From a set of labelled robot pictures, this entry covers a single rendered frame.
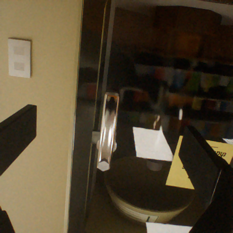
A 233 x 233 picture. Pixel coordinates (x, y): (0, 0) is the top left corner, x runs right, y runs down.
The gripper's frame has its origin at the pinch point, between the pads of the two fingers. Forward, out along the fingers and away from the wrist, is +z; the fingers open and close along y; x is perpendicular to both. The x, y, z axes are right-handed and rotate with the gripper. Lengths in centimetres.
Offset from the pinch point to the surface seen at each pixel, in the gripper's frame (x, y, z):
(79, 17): 9.4, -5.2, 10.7
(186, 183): -9.9, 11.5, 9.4
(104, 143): -2.9, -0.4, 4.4
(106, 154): -4.2, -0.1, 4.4
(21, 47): 2, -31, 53
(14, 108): -19, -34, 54
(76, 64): 4.2, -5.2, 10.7
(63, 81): -7, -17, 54
